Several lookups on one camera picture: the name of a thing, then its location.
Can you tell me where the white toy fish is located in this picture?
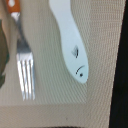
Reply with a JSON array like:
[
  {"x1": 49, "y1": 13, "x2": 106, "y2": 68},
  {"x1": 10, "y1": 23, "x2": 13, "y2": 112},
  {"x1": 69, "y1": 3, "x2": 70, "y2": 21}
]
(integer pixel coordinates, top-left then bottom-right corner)
[{"x1": 49, "y1": 0, "x2": 89, "y2": 83}]

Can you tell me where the fork with orange handle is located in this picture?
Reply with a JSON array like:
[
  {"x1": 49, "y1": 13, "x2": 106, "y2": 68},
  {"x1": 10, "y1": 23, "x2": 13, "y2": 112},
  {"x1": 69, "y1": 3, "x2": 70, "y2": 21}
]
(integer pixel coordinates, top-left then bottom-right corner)
[{"x1": 6, "y1": 0, "x2": 35, "y2": 100}]

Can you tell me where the woven beige placemat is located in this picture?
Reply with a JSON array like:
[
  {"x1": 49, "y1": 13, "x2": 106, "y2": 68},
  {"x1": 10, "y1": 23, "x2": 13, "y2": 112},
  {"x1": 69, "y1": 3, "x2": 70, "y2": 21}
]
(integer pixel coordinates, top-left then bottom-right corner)
[{"x1": 0, "y1": 0, "x2": 126, "y2": 128}]

